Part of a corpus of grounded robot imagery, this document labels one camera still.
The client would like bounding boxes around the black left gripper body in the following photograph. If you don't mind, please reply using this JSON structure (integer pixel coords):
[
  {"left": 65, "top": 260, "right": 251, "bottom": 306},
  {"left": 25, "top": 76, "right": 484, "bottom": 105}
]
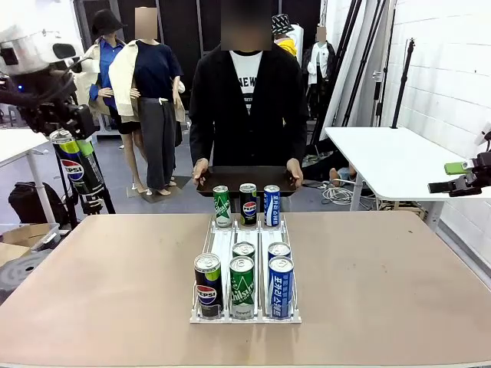
[{"left": 18, "top": 101, "right": 97, "bottom": 141}]

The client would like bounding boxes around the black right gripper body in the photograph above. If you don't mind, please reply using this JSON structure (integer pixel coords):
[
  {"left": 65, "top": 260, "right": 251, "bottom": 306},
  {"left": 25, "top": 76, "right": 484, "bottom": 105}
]
[{"left": 466, "top": 151, "right": 491, "bottom": 197}]

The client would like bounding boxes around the black Pepsi can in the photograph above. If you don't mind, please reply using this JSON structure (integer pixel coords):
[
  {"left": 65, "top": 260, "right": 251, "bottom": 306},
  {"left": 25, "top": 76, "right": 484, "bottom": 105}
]
[
  {"left": 49, "top": 129, "right": 97, "bottom": 196},
  {"left": 239, "top": 182, "right": 258, "bottom": 226},
  {"left": 193, "top": 252, "right": 224, "bottom": 319}
]

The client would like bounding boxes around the black serving tray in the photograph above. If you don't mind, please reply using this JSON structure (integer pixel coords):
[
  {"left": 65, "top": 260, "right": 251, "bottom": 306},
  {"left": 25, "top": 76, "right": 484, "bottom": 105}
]
[{"left": 196, "top": 166, "right": 300, "bottom": 199}]

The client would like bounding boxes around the person's left forearm black sleeve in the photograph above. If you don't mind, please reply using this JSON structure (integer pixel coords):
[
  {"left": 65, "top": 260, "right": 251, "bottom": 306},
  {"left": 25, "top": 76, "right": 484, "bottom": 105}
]
[{"left": 285, "top": 114, "right": 309, "bottom": 162}]

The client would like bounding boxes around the person's right forearm black sleeve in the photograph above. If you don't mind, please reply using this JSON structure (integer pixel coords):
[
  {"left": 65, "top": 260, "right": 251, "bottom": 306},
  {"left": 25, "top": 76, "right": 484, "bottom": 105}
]
[{"left": 189, "top": 114, "right": 216, "bottom": 164}]

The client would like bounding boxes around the person sitting on floor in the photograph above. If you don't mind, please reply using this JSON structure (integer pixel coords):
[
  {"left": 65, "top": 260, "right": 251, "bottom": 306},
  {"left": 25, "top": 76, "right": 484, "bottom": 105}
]
[{"left": 302, "top": 140, "right": 358, "bottom": 183}]

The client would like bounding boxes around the person in black cardigan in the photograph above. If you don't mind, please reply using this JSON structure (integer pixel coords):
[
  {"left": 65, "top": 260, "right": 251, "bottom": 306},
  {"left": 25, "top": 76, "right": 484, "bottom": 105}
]
[{"left": 189, "top": 0, "right": 309, "bottom": 214}]

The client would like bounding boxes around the person's right hand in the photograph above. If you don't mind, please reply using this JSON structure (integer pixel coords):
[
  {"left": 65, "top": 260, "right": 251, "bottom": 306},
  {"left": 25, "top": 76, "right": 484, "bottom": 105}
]
[{"left": 191, "top": 157, "right": 211, "bottom": 186}]

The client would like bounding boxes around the person's left hand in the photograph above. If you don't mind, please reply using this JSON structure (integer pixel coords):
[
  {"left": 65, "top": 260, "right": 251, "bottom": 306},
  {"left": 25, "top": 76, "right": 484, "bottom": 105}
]
[{"left": 286, "top": 157, "right": 305, "bottom": 189}]

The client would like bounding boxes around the mannequin black hat beige coat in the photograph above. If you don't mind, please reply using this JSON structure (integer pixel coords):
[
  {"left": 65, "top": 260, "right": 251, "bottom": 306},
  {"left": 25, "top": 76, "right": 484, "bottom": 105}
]
[{"left": 72, "top": 9, "right": 149, "bottom": 192}]

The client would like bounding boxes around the black backpack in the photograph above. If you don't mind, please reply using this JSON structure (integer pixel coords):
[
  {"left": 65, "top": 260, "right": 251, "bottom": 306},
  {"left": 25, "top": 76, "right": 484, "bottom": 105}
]
[{"left": 8, "top": 182, "right": 70, "bottom": 225}]

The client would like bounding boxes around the mannequin navy tee cream jacket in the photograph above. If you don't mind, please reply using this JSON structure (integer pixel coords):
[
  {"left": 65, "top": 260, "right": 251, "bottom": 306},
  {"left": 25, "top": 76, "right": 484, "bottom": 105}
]
[{"left": 108, "top": 6, "right": 187, "bottom": 196}]

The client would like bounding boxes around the black thin light stand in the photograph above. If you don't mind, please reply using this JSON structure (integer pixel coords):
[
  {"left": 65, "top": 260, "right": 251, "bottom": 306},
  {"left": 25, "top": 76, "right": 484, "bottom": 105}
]
[{"left": 390, "top": 37, "right": 417, "bottom": 130}]

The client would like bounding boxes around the brown cardboard box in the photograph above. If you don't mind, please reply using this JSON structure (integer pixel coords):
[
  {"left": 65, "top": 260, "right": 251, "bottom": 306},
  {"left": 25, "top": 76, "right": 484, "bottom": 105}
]
[{"left": 0, "top": 222, "right": 61, "bottom": 265}]

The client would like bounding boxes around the green Chilsung cider can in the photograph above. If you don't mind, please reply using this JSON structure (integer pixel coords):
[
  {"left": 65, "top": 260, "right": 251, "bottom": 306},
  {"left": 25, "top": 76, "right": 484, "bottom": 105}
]
[
  {"left": 232, "top": 241, "right": 256, "bottom": 262},
  {"left": 213, "top": 185, "right": 233, "bottom": 228},
  {"left": 229, "top": 255, "right": 256, "bottom": 320}
]

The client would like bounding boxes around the black slanted tripod stand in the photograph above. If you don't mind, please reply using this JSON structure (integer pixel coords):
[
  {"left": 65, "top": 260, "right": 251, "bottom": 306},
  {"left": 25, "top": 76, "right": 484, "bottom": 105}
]
[{"left": 310, "top": 0, "right": 388, "bottom": 145}]

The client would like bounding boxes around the clear acrylic can rack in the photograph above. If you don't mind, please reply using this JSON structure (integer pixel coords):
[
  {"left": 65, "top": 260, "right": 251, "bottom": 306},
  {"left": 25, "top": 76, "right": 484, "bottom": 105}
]
[{"left": 189, "top": 214, "right": 303, "bottom": 325}]

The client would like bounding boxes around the blue Pocari Sweat can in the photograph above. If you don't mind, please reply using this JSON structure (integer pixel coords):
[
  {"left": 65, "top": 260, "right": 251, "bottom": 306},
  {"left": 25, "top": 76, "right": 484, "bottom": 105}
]
[
  {"left": 268, "top": 255, "right": 295, "bottom": 320},
  {"left": 263, "top": 185, "right": 282, "bottom": 228},
  {"left": 267, "top": 241, "right": 292, "bottom": 262}
]

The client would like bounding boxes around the figure in white jacket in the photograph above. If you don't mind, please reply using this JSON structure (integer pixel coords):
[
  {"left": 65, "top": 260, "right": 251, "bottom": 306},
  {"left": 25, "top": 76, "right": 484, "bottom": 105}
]
[{"left": 306, "top": 25, "right": 337, "bottom": 120}]

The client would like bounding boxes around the mannequin yellow hoodie bucket hat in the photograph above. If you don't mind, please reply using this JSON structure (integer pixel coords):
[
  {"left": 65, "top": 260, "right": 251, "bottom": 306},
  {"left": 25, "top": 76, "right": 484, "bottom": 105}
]
[{"left": 271, "top": 13, "right": 304, "bottom": 58}]

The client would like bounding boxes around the black camera tripod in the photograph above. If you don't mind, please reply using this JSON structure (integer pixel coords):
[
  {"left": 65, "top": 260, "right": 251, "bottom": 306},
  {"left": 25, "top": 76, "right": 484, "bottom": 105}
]
[{"left": 57, "top": 145, "right": 116, "bottom": 227}]

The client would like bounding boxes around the white cable bundle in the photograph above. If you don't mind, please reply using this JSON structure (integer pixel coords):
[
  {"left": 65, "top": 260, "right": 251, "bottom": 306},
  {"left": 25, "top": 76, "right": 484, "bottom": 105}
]
[{"left": 320, "top": 179, "right": 356, "bottom": 206}]

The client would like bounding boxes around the black round base plate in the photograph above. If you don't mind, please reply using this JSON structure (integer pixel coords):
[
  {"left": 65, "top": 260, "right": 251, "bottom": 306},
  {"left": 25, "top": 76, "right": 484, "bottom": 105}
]
[{"left": 0, "top": 248, "right": 53, "bottom": 304}]

